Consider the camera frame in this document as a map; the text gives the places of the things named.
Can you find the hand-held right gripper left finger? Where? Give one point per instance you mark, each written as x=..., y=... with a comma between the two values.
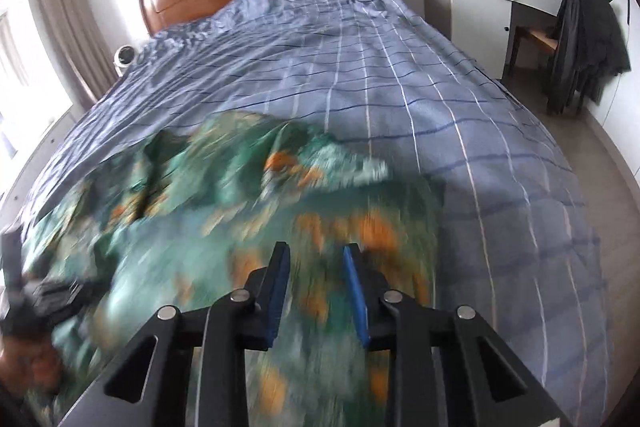
x=277, y=287

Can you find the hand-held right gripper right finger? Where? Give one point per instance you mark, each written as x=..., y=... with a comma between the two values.
x=356, y=292

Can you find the green printed jacket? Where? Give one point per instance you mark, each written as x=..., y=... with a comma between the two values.
x=200, y=207

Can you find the person's left hand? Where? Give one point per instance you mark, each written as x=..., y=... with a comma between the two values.
x=35, y=362

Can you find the white window drawer cabinet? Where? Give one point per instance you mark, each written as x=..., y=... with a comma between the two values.
x=45, y=147

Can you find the bed with blue plaid duvet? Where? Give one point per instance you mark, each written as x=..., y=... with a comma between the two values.
x=400, y=82

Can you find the window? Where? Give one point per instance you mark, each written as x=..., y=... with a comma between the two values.
x=25, y=72

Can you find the white desk fan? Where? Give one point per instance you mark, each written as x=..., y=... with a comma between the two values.
x=124, y=59

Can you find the brown curtain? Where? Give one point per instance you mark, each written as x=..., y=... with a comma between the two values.
x=70, y=17

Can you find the white desk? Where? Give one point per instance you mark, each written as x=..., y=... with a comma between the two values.
x=480, y=7

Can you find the wooden chair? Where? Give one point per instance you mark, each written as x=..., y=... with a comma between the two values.
x=537, y=38

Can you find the black coat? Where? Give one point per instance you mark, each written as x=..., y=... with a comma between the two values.
x=585, y=42

